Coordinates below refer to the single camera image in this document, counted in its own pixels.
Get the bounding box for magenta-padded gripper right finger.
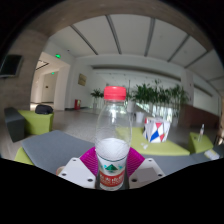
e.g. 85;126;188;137
126;147;167;190

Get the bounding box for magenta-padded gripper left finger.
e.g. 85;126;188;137
57;147;99;190

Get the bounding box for group of potted green plants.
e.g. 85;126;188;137
90;79;191;124

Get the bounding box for green cube seat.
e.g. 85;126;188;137
18;109;55;136

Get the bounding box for black wall monitor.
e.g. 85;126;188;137
0;54;24;79

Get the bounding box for dark grey seat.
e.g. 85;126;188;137
3;106;26;143

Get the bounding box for clear red-capped water bottle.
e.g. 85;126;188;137
94;85;133;192

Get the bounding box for red fire extinguisher cabinet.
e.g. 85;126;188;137
73;99;82;111

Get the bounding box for black bag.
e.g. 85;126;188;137
34;104;54;116

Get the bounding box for small green low table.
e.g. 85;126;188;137
187;132;214;155

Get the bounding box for large green low table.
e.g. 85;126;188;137
116;126;191;157

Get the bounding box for gold wall plaque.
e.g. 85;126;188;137
77;73;88;87

